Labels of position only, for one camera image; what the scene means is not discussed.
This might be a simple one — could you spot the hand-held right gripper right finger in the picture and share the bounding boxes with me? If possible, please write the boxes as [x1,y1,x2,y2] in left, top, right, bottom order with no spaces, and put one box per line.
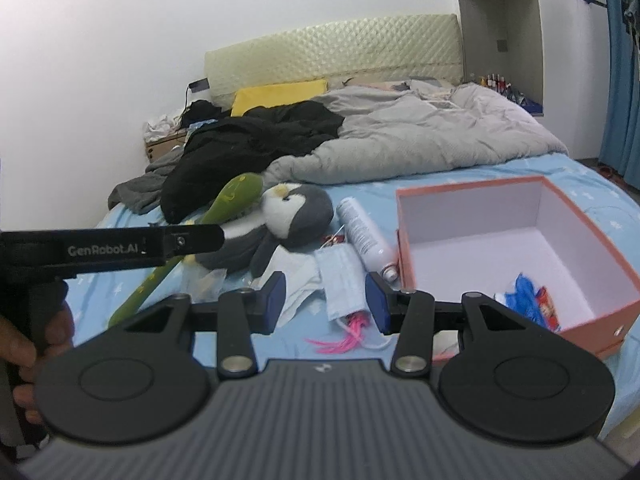
[365,272,541,376]

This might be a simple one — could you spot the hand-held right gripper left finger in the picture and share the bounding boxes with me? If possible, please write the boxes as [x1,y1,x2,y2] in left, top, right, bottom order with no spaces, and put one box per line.
[116,271,288,380]

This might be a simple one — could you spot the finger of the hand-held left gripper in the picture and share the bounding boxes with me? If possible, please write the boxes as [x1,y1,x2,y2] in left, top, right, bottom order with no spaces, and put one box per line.
[145,224,224,264]

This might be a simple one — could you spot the white tissue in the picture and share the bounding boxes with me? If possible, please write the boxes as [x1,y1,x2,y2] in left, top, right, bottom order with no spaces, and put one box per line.
[270,247,328,328]

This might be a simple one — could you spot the blue face mask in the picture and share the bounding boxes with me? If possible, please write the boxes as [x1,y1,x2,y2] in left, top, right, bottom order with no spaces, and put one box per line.
[314,245,373,323]

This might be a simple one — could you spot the pink cardboard box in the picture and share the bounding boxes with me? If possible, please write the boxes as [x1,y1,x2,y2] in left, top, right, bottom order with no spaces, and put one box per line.
[395,176,640,361]

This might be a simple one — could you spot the person's left hand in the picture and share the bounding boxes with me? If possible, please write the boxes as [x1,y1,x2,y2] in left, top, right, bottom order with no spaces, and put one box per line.
[0,305,76,426]

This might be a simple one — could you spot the clear plastic bag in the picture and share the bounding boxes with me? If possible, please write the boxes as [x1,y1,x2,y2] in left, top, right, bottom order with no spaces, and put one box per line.
[182,260,228,306]

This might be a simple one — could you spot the pink feather toy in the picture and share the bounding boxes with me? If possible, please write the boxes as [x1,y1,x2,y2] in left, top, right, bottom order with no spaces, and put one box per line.
[305,310,373,356]

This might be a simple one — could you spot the green plush toy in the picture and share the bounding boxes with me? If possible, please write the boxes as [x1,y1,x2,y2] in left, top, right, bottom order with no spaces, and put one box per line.
[107,172,265,328]

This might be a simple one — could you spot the white spray can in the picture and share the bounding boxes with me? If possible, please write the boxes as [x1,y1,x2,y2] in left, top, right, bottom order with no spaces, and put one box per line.
[336,196,401,283]

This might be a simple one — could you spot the grey garment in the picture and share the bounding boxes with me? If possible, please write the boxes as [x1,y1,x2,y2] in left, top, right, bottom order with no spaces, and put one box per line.
[107,152,186,213]

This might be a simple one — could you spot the grey penguin plush toy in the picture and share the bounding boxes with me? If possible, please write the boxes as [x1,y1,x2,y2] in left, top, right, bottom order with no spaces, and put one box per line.
[195,183,335,278]

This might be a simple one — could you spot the black jacket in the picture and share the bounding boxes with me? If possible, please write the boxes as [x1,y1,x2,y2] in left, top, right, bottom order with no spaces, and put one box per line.
[161,100,346,225]

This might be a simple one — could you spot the white crumpled cloth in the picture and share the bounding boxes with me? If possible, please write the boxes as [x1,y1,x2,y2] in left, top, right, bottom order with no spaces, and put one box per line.
[144,114,183,142]

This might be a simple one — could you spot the black bag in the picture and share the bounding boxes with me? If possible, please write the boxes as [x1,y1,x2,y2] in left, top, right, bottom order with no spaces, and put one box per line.
[179,100,223,128]

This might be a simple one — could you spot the blue plastic bag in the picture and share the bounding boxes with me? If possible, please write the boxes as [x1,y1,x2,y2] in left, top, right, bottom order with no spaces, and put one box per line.
[502,272,543,326]

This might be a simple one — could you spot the yellow pillow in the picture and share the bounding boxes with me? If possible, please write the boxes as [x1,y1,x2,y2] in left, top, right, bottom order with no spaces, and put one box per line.
[231,78,329,117]

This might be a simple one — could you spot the red snack packet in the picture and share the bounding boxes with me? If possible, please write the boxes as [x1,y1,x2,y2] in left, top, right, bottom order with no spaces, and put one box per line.
[535,287,563,332]

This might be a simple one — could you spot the grey duvet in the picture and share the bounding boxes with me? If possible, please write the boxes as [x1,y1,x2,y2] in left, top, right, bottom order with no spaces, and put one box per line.
[262,80,569,186]

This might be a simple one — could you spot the cream quilted headboard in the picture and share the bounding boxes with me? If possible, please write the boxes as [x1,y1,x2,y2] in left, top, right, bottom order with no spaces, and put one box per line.
[204,14,462,106]

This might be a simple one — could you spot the bed with blue sheet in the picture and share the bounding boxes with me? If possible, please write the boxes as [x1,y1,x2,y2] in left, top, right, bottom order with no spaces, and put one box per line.
[65,152,640,441]

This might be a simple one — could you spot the row of small bottles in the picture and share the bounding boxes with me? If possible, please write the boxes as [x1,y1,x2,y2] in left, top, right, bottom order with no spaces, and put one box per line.
[477,72,512,94]

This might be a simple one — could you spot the blue packets on shelf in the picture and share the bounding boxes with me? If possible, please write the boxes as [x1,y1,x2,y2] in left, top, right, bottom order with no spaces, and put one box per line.
[505,87,544,116]

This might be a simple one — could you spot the blue curtain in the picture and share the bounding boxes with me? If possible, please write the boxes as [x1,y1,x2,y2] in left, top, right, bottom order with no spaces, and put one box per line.
[597,0,640,188]

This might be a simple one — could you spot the grey built-in cabinet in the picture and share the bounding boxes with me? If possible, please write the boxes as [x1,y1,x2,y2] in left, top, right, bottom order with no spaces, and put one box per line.
[450,0,608,117]

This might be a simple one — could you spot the hanging denim clothes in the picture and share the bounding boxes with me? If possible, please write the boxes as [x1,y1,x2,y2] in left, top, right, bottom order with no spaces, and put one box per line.
[612,0,640,56]

